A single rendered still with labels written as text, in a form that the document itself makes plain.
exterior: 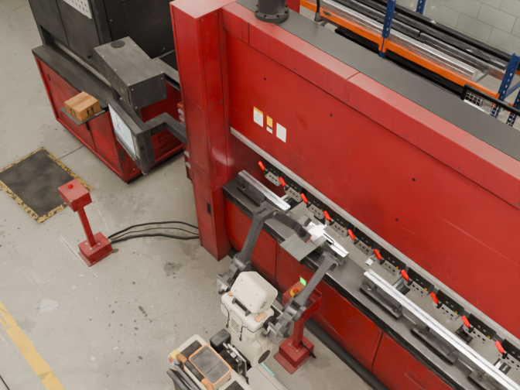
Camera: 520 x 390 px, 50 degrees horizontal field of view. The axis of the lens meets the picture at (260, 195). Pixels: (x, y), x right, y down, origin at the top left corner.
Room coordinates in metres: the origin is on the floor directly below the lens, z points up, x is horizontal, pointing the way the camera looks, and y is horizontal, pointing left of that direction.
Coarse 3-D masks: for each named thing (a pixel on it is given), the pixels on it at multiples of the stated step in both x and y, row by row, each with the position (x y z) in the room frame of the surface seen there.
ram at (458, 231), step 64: (256, 64) 2.77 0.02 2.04; (256, 128) 2.77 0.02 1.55; (320, 128) 2.38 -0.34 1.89; (384, 128) 2.08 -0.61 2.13; (320, 192) 2.34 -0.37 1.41; (384, 192) 2.02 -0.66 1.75; (448, 192) 1.78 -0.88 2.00; (448, 256) 1.70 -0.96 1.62; (512, 256) 1.50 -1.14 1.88; (512, 320) 1.40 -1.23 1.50
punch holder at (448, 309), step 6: (438, 294) 1.67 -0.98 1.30; (444, 294) 1.65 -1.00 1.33; (444, 300) 1.64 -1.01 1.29; (450, 300) 1.62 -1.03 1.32; (444, 306) 1.63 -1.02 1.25; (450, 306) 1.61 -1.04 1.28; (456, 306) 1.59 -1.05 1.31; (462, 306) 1.57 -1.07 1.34; (444, 312) 1.62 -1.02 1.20; (450, 312) 1.60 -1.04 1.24; (462, 312) 1.62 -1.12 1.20; (450, 318) 1.59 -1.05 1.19; (456, 318) 1.57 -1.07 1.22
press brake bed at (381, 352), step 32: (256, 256) 2.62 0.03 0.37; (288, 256) 2.37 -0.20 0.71; (288, 288) 2.35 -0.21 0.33; (320, 288) 2.13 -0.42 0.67; (320, 320) 2.11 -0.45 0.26; (352, 320) 1.91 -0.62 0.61; (352, 352) 1.90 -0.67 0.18; (384, 352) 1.70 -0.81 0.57; (384, 384) 1.69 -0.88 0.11; (448, 384) 1.39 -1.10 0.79
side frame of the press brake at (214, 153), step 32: (192, 0) 3.04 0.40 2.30; (224, 0) 3.04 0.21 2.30; (288, 0) 3.33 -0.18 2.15; (192, 32) 2.87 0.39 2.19; (224, 32) 2.97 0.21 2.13; (192, 64) 2.89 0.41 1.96; (224, 64) 2.96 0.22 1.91; (192, 96) 2.92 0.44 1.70; (224, 96) 2.95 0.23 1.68; (192, 128) 2.95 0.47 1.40; (224, 128) 2.95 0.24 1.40; (192, 160) 2.99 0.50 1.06; (224, 160) 2.93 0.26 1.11; (256, 160) 3.14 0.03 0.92; (224, 224) 2.90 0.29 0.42; (224, 256) 2.88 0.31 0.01
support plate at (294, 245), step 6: (306, 228) 2.38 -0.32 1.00; (294, 234) 2.33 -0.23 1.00; (288, 240) 2.29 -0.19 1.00; (294, 240) 2.29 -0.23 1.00; (300, 240) 2.29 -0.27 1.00; (318, 240) 2.29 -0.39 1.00; (324, 240) 2.29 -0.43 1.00; (282, 246) 2.23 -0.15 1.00; (288, 246) 2.23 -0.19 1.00; (294, 246) 2.23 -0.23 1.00; (300, 246) 2.23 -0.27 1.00; (306, 246) 2.23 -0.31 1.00; (312, 246) 2.23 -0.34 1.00; (318, 246) 2.24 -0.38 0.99; (294, 252) 2.18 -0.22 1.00; (300, 252) 2.18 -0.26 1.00; (306, 252) 2.18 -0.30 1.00; (300, 258) 2.13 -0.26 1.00
